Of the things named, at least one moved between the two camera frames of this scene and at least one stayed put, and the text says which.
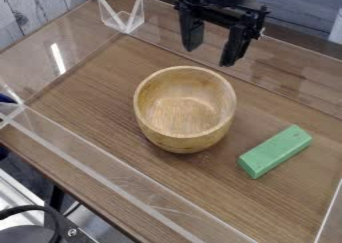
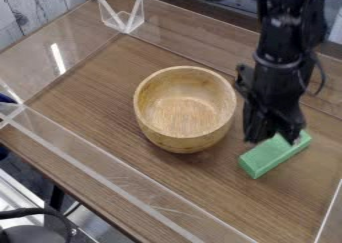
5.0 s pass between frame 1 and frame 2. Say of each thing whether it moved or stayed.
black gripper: moved
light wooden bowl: stayed
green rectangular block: stayed
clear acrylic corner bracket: stayed
